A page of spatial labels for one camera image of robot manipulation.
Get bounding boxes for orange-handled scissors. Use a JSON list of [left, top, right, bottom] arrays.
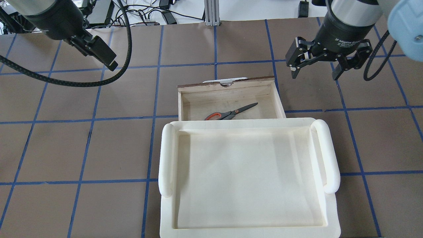
[[204, 102, 258, 121]]

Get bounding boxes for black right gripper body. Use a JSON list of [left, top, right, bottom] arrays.
[[312, 15, 375, 56]]

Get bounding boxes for wooden drawer with white handle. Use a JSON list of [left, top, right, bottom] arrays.
[[178, 76, 286, 121]]

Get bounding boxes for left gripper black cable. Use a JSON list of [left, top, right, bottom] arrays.
[[0, 0, 133, 88]]

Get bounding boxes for white plastic tray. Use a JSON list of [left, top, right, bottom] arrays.
[[158, 118, 341, 238]]

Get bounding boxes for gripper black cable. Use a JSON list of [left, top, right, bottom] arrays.
[[0, 0, 133, 88], [364, 30, 399, 82]]

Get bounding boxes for aluminium frame post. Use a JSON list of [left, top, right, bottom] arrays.
[[204, 0, 221, 26]]

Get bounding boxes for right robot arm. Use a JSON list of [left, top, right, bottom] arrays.
[[286, 0, 423, 81]]

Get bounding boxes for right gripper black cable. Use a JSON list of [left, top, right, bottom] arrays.
[[364, 30, 399, 82]]

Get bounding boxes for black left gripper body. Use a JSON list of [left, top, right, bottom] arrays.
[[64, 29, 118, 71]]

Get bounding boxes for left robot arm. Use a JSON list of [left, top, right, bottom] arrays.
[[1, 0, 379, 87]]

